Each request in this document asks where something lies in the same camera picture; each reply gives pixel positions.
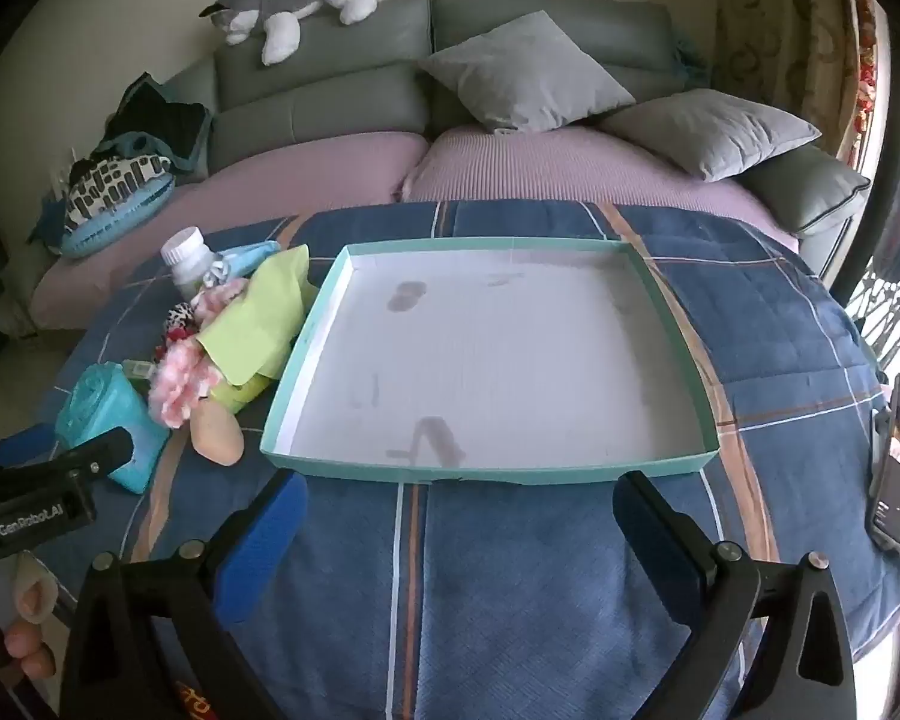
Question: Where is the person's left hand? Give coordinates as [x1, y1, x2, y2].
[0, 551, 61, 691]

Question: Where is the teal shallow cardboard box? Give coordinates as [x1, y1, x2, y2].
[261, 238, 721, 487]

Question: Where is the black wire rack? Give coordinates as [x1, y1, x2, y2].
[846, 251, 900, 365]

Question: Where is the grey square pillow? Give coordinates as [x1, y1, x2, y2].
[596, 88, 822, 182]
[418, 11, 637, 132]

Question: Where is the white pill bottle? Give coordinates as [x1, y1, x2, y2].
[160, 227, 218, 301]

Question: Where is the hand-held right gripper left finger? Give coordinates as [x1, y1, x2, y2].
[58, 469, 310, 720]

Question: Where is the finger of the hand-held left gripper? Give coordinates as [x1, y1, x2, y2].
[41, 426, 134, 487]
[0, 424, 55, 467]

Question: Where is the grey green sofa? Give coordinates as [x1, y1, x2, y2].
[30, 0, 871, 331]

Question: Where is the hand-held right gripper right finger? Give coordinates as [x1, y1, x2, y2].
[613, 469, 860, 720]

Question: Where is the light green cloth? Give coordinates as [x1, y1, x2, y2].
[195, 246, 320, 385]

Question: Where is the grey cushion dark piping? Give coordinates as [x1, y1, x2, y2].
[735, 163, 871, 235]

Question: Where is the patterned beige curtain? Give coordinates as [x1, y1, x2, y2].
[712, 0, 863, 155]

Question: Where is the pink sofa seat cover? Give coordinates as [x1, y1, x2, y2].
[401, 126, 803, 256]
[30, 131, 430, 331]

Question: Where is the black white patterned blue cushion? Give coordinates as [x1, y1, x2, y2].
[30, 154, 177, 260]

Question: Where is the black clothes teal trim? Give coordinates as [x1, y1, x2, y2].
[101, 73, 215, 181]

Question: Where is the round beige container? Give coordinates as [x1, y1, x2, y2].
[190, 399, 245, 466]

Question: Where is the pink white knitted scarf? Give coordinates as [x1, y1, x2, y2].
[148, 334, 227, 430]

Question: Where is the teal plastic bag roll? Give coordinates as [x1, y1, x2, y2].
[55, 364, 172, 494]

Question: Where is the light blue cloth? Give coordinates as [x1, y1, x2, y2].
[214, 240, 281, 278]

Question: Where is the blue plaid blanket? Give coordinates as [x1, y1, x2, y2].
[52, 199, 900, 720]

